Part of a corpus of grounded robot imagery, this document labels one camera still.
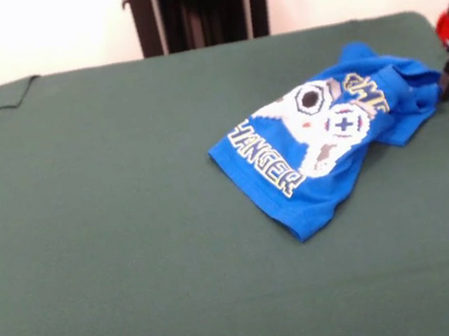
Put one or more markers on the blue printed t-shirt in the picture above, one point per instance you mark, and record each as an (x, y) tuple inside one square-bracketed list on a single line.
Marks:
[(298, 190)]

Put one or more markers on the dark green table cloth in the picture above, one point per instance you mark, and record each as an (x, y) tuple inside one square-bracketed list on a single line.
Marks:
[(136, 257)]

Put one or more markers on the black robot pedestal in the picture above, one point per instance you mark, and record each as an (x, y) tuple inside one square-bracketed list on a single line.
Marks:
[(200, 7)]

